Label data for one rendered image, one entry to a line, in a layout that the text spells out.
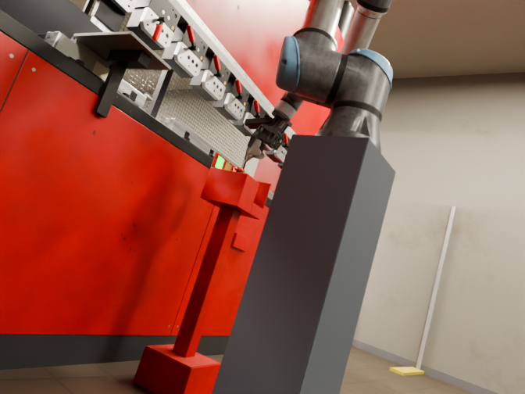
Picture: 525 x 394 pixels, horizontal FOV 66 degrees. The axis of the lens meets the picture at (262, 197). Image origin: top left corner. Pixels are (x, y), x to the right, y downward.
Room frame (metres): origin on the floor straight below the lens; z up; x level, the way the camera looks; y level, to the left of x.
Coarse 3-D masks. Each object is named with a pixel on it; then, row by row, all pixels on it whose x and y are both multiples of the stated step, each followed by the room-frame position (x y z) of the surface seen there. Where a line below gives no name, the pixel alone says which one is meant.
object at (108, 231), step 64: (0, 64) 0.94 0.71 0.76; (0, 128) 0.99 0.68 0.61; (64, 128) 1.13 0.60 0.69; (128, 128) 1.30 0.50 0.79; (0, 192) 1.05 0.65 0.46; (64, 192) 1.19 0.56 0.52; (128, 192) 1.39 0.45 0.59; (192, 192) 1.67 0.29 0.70; (0, 256) 1.10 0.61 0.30; (64, 256) 1.26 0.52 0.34; (128, 256) 1.48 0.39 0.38; (192, 256) 1.79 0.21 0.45; (0, 320) 1.16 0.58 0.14; (64, 320) 1.34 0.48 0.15; (128, 320) 1.58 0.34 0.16
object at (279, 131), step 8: (272, 112) 1.39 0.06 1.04; (280, 120) 1.39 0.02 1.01; (288, 120) 1.37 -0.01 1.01; (264, 128) 1.39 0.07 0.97; (272, 128) 1.37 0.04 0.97; (280, 128) 1.38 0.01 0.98; (264, 136) 1.40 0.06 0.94; (272, 136) 1.38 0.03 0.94; (280, 136) 1.40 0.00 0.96; (272, 144) 1.39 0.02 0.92; (280, 144) 1.43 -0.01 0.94
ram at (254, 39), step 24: (168, 0) 1.40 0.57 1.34; (192, 0) 1.49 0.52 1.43; (216, 0) 1.60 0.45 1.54; (240, 0) 1.72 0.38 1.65; (264, 0) 1.87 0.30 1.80; (288, 0) 2.04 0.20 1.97; (192, 24) 1.53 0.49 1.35; (216, 24) 1.64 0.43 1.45; (240, 24) 1.77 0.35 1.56; (264, 24) 1.92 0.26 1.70; (288, 24) 2.11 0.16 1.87; (216, 48) 1.69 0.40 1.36; (240, 48) 1.82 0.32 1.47; (264, 48) 1.98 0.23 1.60; (264, 72) 2.04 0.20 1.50; (312, 120) 2.69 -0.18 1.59
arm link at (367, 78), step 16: (352, 64) 0.80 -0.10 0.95; (368, 64) 0.80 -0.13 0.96; (384, 64) 0.80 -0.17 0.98; (336, 80) 0.80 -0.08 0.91; (352, 80) 0.80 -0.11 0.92; (368, 80) 0.80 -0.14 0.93; (384, 80) 0.81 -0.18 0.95; (336, 96) 0.83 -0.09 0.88; (352, 96) 0.80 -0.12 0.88; (368, 96) 0.80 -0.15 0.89; (384, 96) 0.82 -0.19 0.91
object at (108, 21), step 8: (104, 0) 1.23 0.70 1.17; (96, 8) 1.22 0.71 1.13; (104, 8) 1.24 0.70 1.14; (112, 8) 1.26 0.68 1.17; (96, 16) 1.23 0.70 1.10; (104, 16) 1.25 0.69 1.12; (112, 16) 1.27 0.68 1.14; (120, 16) 1.30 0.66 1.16; (96, 24) 1.25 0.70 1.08; (104, 24) 1.26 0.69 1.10; (112, 24) 1.28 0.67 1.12; (120, 24) 1.31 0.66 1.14
